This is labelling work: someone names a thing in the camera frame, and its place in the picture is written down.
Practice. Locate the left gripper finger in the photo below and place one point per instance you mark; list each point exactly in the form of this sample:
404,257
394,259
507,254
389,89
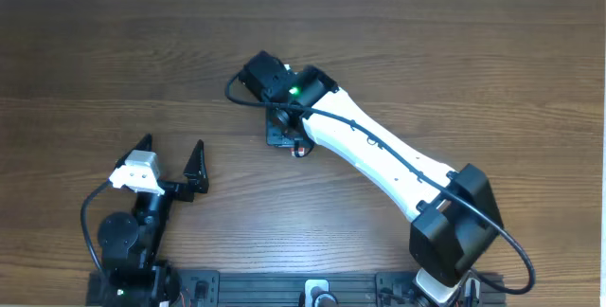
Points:
197,167
141,145

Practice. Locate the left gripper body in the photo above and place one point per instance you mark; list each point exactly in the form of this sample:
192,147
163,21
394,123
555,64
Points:
179,190

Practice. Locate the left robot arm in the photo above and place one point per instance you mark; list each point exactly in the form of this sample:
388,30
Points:
130,245

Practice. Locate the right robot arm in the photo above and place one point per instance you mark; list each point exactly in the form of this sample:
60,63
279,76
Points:
379,155

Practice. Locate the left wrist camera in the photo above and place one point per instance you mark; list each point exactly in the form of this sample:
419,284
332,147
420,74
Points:
138,170

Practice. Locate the mounting rail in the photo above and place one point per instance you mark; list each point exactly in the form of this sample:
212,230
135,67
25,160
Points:
265,290

